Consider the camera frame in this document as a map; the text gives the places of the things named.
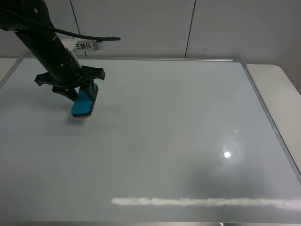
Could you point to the white whiteboard with aluminium frame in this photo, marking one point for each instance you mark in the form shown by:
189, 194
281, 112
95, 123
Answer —
168, 140

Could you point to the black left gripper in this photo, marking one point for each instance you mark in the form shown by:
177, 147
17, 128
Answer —
63, 72

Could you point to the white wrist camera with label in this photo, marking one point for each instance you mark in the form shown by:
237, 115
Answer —
75, 45

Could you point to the blue whiteboard eraser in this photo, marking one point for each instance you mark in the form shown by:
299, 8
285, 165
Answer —
83, 105

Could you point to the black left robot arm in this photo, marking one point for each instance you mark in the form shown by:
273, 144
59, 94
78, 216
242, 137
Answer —
30, 21

